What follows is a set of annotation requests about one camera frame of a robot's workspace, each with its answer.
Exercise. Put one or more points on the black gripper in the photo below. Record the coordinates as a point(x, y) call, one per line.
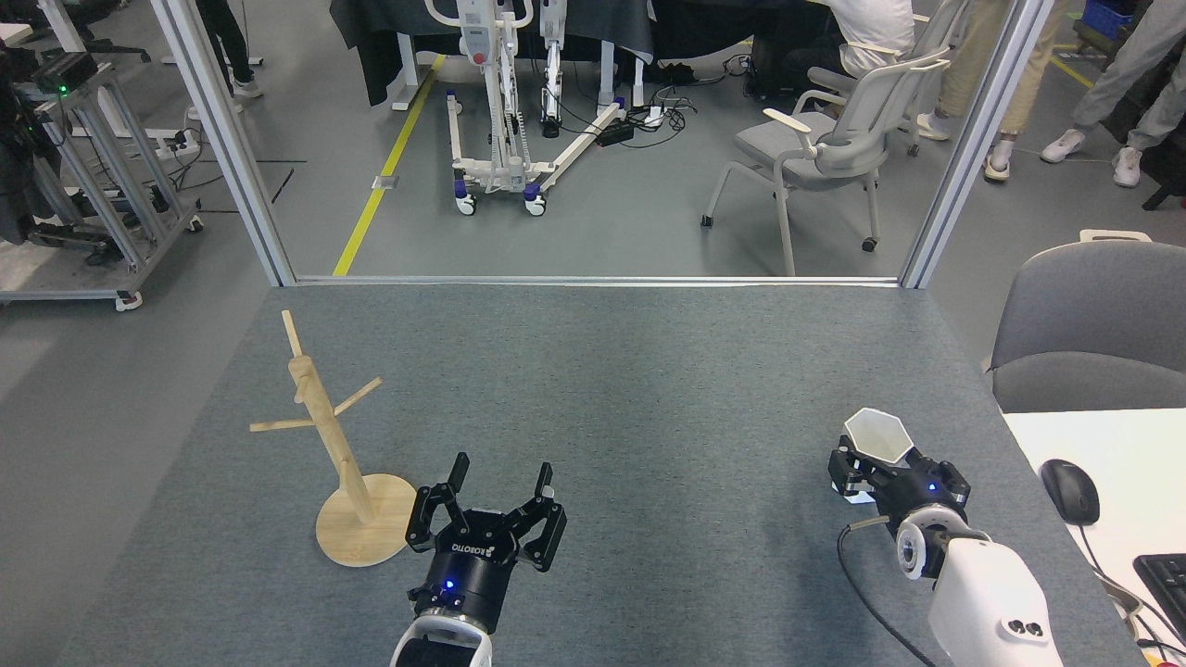
point(468, 565)
point(927, 486)

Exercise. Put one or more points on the white hexagonal cup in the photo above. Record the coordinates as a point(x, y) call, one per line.
point(878, 435)

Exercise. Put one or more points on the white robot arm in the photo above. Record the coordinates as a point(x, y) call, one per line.
point(443, 648)
point(991, 593)

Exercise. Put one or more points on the wooden cup storage rack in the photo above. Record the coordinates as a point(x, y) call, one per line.
point(347, 533)

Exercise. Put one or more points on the black computer mouse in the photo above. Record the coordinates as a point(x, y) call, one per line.
point(1070, 491)

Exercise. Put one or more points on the white desk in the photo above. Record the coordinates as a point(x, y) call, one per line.
point(1130, 463)

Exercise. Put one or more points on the dark grey padded chair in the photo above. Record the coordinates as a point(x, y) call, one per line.
point(1093, 315)

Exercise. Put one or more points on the black keyboard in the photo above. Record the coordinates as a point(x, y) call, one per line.
point(1166, 588)

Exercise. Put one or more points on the pale grey office chair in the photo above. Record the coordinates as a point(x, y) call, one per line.
point(940, 32)
point(788, 139)

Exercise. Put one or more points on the metal floor plate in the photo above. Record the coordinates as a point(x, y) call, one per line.
point(385, 182)

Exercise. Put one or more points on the white stand on wheels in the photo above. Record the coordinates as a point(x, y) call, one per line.
point(491, 167)

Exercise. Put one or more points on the black power strip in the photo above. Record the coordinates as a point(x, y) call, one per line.
point(614, 133)

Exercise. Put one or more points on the white power strip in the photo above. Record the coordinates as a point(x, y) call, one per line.
point(654, 117)

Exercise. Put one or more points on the person in khaki trousers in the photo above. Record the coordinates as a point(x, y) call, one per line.
point(968, 56)

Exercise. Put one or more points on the seated person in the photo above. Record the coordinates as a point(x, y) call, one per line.
point(876, 37)

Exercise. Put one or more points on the person in grey trousers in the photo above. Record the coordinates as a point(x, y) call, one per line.
point(1130, 65)

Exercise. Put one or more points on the blue box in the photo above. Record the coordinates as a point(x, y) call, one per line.
point(1098, 17)

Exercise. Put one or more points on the black table cloth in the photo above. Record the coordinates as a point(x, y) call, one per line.
point(380, 37)

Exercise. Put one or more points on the person in black trousers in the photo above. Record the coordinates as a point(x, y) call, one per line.
point(227, 37)

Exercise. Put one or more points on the black box with green light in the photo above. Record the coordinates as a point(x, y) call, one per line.
point(63, 69)

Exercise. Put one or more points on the silver frame crossbar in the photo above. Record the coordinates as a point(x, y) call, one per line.
point(593, 281)

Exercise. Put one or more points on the silver frame post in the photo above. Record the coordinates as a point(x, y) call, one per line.
point(227, 139)
point(973, 148)

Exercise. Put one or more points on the metal frame cart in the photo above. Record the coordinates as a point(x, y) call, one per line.
point(111, 185)

